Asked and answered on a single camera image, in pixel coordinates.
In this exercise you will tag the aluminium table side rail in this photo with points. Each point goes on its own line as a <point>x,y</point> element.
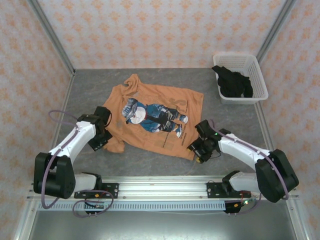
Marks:
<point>68,86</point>
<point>264,122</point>

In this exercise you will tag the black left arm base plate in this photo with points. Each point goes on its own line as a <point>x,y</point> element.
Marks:
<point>111,188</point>

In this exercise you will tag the aluminium mounting rail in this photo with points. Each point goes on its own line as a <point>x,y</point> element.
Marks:
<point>162,186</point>

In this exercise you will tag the small circuit board green light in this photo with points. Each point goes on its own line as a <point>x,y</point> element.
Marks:
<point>246,202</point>

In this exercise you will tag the aluminium frame post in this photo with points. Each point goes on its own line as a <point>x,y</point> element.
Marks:
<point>275,30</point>
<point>53,37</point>

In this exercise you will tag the white plastic basket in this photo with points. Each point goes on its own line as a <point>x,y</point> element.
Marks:
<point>261,82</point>

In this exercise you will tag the black mounting bracket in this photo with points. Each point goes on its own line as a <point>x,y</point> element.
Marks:
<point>230,210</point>
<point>91,213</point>

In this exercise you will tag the orange printed t-shirt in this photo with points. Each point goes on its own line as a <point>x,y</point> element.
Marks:
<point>150,100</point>

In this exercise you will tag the brushed metal panel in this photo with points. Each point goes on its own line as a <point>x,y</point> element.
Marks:
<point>162,227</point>

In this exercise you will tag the black t-shirt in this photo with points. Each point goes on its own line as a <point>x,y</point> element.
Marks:
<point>232,85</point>

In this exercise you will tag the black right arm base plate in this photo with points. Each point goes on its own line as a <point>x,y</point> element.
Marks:
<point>212,190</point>

